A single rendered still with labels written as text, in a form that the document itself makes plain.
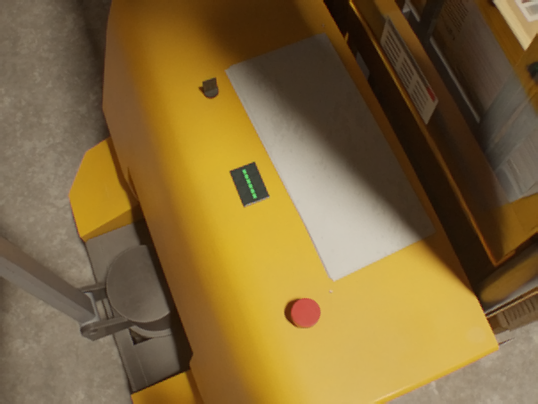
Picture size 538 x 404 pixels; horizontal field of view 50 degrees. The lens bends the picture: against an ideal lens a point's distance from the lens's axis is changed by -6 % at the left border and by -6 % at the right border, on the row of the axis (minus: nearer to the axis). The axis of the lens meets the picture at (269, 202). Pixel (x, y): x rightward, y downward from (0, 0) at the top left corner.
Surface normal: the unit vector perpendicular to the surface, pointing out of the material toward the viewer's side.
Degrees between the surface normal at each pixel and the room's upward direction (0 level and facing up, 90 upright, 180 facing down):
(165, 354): 0
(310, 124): 0
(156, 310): 0
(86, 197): 22
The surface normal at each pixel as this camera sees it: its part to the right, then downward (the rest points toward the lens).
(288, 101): 0.00, -0.34
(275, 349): -0.22, -0.25
